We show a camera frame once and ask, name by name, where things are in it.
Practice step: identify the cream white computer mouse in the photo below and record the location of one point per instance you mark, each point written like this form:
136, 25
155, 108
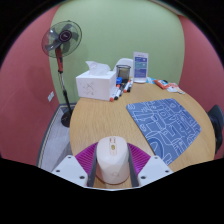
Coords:
112, 160

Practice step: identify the acrylic sign stand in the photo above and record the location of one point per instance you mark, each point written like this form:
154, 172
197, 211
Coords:
140, 68

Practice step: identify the white orange snack packet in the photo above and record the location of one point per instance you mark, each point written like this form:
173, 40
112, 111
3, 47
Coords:
179, 90
172, 87

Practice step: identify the white tissue box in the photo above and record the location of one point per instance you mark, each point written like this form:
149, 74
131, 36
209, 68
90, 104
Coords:
95, 86

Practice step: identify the white wall outlet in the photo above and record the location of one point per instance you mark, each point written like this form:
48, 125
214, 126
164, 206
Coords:
50, 96

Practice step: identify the black mesh pen cup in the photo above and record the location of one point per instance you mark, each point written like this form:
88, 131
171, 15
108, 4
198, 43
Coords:
123, 73

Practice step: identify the red black standing fan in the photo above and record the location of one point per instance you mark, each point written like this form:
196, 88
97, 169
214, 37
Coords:
63, 36

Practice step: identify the blue whiteboard eraser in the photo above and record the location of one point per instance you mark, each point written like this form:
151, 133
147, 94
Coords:
119, 81

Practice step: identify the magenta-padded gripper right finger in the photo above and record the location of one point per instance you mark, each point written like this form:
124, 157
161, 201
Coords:
150, 166

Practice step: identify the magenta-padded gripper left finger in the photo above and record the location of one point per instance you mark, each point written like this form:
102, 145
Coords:
75, 165

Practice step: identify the light blue packet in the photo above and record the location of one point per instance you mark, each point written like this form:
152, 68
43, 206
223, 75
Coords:
150, 80

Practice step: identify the black office chair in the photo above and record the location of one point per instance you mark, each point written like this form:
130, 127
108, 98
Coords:
217, 128

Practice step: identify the blue patterned mouse pad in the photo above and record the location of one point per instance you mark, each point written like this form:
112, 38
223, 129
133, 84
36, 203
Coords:
165, 126

